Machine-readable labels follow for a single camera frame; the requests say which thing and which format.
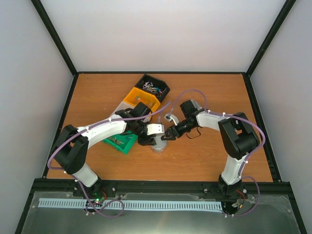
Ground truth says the white round lid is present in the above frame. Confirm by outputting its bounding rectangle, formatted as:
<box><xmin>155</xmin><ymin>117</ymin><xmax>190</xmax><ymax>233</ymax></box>
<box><xmin>154</xmin><ymin>136</ymin><xmax>167</xmax><ymax>145</ymax></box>

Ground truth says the clear plastic cup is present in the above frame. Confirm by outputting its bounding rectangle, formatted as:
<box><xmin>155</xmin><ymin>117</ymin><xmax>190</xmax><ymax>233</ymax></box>
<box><xmin>151</xmin><ymin>142</ymin><xmax>167</xmax><ymax>154</ymax></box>

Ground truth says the green plastic bin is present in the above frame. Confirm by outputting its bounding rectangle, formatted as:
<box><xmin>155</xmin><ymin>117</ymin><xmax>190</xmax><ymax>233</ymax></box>
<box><xmin>103</xmin><ymin>131</ymin><xmax>137</xmax><ymax>155</ymax></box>

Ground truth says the white translucent plastic bin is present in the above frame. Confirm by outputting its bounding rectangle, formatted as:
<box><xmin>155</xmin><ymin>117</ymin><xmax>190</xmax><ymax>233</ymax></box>
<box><xmin>111</xmin><ymin>101</ymin><xmax>152</xmax><ymax>122</ymax></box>

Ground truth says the yellow plastic bin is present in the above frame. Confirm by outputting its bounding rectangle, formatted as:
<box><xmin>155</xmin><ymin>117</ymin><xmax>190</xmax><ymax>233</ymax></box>
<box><xmin>123</xmin><ymin>87</ymin><xmax>160</xmax><ymax>112</ymax></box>

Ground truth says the black plastic bin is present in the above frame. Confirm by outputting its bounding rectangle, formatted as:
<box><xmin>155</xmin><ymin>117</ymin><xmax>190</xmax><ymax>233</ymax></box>
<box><xmin>135</xmin><ymin>74</ymin><xmax>170</xmax><ymax>103</ymax></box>

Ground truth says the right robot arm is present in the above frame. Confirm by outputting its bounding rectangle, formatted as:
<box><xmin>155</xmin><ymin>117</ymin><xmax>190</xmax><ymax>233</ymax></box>
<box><xmin>138</xmin><ymin>100</ymin><xmax>263</xmax><ymax>197</ymax></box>

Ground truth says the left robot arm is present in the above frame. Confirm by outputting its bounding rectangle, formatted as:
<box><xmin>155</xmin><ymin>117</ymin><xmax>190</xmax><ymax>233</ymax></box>
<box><xmin>48</xmin><ymin>102</ymin><xmax>155</xmax><ymax>196</ymax></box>

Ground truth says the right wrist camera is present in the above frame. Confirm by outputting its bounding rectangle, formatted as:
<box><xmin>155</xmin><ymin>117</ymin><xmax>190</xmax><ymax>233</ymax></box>
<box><xmin>164</xmin><ymin>113</ymin><xmax>179</xmax><ymax>126</ymax></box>

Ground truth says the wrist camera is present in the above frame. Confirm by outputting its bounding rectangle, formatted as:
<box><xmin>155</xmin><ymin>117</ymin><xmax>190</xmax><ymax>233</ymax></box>
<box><xmin>146</xmin><ymin>123</ymin><xmax>165</xmax><ymax>136</ymax></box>
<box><xmin>164</xmin><ymin>113</ymin><xmax>179</xmax><ymax>126</ymax></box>

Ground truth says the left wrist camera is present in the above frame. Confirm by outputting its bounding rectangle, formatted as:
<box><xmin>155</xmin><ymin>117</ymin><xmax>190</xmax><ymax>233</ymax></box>
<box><xmin>146</xmin><ymin>123</ymin><xmax>165</xmax><ymax>136</ymax></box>

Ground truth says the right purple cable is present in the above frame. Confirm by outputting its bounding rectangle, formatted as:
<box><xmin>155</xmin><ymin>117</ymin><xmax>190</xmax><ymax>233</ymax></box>
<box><xmin>170</xmin><ymin>89</ymin><xmax>266</xmax><ymax>217</ymax></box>

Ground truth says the purple cable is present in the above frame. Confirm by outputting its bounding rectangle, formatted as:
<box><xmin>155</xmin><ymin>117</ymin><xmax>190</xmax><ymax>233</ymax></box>
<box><xmin>170</xmin><ymin>89</ymin><xmax>266</xmax><ymax>217</ymax></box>
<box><xmin>47</xmin><ymin>101</ymin><xmax>173</xmax><ymax>218</ymax></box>

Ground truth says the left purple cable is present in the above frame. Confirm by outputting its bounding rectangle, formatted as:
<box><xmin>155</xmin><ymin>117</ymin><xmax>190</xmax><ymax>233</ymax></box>
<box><xmin>47</xmin><ymin>101</ymin><xmax>173</xmax><ymax>218</ymax></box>

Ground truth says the light blue cable duct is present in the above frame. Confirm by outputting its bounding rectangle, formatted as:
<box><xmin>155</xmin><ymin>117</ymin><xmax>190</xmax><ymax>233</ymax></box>
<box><xmin>38</xmin><ymin>198</ymin><xmax>222</xmax><ymax>213</ymax></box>

